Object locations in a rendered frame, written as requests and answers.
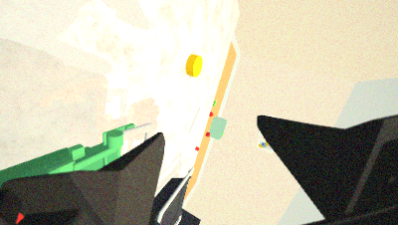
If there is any yellow short cylinder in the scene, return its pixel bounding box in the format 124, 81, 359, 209
186, 55, 203, 77

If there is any green plastic tray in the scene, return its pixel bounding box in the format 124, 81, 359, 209
0, 123, 135, 186

